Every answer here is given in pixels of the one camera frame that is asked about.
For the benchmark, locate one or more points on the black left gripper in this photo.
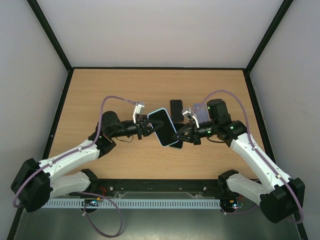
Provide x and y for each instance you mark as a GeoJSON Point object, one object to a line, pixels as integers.
{"type": "Point", "coordinates": [140, 125]}

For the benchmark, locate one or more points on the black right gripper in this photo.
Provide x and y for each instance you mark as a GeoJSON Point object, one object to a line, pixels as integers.
{"type": "Point", "coordinates": [194, 135]}

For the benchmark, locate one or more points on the light blue card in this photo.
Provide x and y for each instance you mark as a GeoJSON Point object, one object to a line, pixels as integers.
{"type": "Point", "coordinates": [161, 127]}

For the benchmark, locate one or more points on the lavender phone case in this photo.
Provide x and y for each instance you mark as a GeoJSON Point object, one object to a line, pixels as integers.
{"type": "Point", "coordinates": [202, 113]}

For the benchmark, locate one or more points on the purple smartphone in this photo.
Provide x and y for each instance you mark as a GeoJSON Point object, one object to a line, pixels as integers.
{"type": "Point", "coordinates": [176, 107]}

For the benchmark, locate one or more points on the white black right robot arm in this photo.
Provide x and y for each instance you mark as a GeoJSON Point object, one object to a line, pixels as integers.
{"type": "Point", "coordinates": [276, 193]}

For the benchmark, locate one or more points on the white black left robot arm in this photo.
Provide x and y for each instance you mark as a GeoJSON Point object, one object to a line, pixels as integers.
{"type": "Point", "coordinates": [38, 181]}

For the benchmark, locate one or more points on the right circuit board with leds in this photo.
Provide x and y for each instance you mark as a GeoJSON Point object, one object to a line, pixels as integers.
{"type": "Point", "coordinates": [236, 203]}

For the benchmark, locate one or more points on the circuit board with leds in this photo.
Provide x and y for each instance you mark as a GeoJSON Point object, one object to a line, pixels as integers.
{"type": "Point", "coordinates": [93, 202]}
{"type": "Point", "coordinates": [236, 203]}

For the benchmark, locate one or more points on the left circuit board with leds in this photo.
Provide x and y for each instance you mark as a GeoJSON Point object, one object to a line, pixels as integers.
{"type": "Point", "coordinates": [93, 202]}

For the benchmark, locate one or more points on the grey metal front plate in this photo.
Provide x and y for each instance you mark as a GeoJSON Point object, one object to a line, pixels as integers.
{"type": "Point", "coordinates": [156, 224]}

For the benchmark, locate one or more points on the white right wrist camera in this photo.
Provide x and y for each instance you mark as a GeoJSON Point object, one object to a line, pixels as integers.
{"type": "Point", "coordinates": [189, 113]}

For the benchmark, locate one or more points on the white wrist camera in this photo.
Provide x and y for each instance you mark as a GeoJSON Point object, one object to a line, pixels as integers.
{"type": "Point", "coordinates": [138, 108]}
{"type": "Point", "coordinates": [189, 113]}

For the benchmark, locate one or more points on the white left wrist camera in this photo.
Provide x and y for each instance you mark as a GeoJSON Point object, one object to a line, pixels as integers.
{"type": "Point", "coordinates": [138, 108]}

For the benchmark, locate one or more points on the white slotted cable duct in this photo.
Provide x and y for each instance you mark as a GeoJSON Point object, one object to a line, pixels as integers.
{"type": "Point", "coordinates": [76, 203]}

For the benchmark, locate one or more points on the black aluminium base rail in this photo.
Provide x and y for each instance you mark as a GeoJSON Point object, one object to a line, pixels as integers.
{"type": "Point", "coordinates": [206, 187]}

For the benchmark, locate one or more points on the black enclosure frame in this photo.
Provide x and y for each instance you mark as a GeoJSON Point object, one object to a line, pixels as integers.
{"type": "Point", "coordinates": [281, 12]}

